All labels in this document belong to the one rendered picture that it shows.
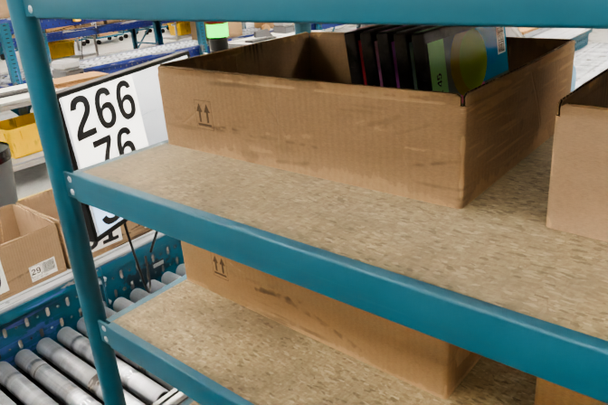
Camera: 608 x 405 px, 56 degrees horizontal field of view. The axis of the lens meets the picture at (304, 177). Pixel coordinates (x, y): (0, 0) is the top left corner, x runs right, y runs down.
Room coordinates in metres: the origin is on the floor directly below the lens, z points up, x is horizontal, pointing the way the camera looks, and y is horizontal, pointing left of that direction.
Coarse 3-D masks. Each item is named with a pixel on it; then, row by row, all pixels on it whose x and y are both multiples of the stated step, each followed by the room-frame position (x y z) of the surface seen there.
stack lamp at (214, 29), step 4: (208, 24) 1.37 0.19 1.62; (212, 24) 1.36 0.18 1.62; (216, 24) 1.36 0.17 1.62; (220, 24) 1.36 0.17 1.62; (224, 24) 1.37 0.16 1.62; (208, 28) 1.37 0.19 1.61; (212, 28) 1.36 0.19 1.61; (216, 28) 1.36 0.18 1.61; (220, 28) 1.36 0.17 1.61; (224, 28) 1.37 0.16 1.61; (208, 32) 1.37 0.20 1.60; (212, 32) 1.36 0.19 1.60; (216, 32) 1.36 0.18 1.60; (220, 32) 1.36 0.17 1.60; (224, 32) 1.37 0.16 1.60; (208, 36) 1.37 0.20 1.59; (212, 36) 1.36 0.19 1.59; (216, 36) 1.36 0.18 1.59; (220, 36) 1.36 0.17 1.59; (224, 36) 1.37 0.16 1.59
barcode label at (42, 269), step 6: (36, 264) 1.53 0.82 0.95; (42, 264) 1.54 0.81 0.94; (48, 264) 1.56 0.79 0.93; (54, 264) 1.57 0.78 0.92; (30, 270) 1.51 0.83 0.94; (36, 270) 1.53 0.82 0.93; (42, 270) 1.54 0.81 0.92; (48, 270) 1.55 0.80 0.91; (54, 270) 1.57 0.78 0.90; (36, 276) 1.52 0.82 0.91; (42, 276) 1.54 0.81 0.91
